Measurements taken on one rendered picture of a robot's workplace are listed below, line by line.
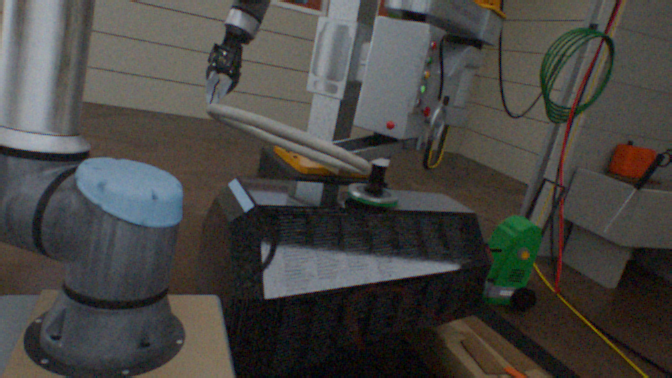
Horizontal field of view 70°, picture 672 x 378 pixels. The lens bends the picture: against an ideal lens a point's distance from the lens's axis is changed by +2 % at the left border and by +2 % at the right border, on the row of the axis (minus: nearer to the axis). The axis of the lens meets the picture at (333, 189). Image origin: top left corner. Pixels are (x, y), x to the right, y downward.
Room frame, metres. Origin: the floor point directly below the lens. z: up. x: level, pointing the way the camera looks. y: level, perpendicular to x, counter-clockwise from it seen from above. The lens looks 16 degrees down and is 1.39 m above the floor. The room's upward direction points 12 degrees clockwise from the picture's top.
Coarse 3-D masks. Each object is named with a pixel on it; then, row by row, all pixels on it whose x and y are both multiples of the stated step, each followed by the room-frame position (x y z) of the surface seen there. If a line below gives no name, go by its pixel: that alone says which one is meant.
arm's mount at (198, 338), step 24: (192, 312) 0.78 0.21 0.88; (216, 312) 0.80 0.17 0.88; (24, 336) 0.61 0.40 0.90; (192, 336) 0.70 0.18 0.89; (216, 336) 0.72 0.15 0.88; (24, 360) 0.56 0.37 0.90; (48, 360) 0.57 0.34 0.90; (168, 360) 0.62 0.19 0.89; (192, 360) 0.64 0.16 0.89; (216, 360) 0.65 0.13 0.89
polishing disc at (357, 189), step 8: (352, 184) 1.96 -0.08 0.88; (360, 184) 1.99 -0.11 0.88; (352, 192) 1.86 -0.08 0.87; (360, 192) 1.86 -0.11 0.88; (368, 192) 1.88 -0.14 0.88; (384, 192) 1.94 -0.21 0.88; (392, 192) 1.96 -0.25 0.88; (368, 200) 1.81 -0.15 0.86; (376, 200) 1.81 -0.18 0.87; (384, 200) 1.82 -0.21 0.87; (392, 200) 1.84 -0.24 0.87
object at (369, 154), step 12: (336, 144) 1.67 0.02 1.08; (348, 144) 1.75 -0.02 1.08; (360, 144) 1.84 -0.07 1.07; (372, 144) 1.93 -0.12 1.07; (396, 144) 1.87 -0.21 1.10; (408, 144) 1.98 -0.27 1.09; (360, 156) 1.61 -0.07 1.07; (372, 156) 1.69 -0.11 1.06; (384, 156) 1.79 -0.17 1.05; (336, 168) 1.49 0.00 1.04
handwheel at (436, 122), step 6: (438, 108) 1.91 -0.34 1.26; (444, 108) 1.96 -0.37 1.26; (444, 114) 1.99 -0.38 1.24; (426, 120) 1.96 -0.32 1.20; (432, 120) 1.88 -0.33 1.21; (438, 120) 1.93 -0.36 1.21; (444, 120) 2.00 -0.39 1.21; (432, 126) 1.88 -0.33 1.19; (438, 126) 1.93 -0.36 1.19; (432, 132) 1.89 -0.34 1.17; (438, 132) 1.98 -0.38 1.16; (432, 138) 1.91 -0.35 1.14
